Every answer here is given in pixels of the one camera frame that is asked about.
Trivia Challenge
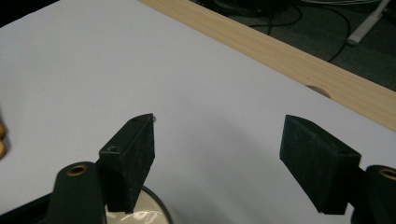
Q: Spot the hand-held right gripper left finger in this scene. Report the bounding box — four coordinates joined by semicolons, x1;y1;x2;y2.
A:
98;113;156;215

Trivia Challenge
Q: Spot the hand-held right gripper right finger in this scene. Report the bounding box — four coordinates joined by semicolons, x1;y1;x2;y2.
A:
278;114;362;216

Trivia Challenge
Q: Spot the white mug with black rim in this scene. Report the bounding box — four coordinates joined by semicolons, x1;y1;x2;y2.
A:
104;185;174;224

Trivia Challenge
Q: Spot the white paper table cover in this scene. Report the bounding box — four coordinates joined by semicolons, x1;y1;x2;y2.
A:
0;0;396;224

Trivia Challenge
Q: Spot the white metal stand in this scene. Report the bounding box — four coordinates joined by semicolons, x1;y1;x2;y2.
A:
346;0;391;47

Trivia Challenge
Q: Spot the black floor cable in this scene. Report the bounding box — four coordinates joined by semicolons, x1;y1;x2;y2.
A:
307;4;352;63
248;4;304;29

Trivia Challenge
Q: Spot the white floor cable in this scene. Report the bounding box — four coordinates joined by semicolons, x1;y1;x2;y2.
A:
300;0;382;6

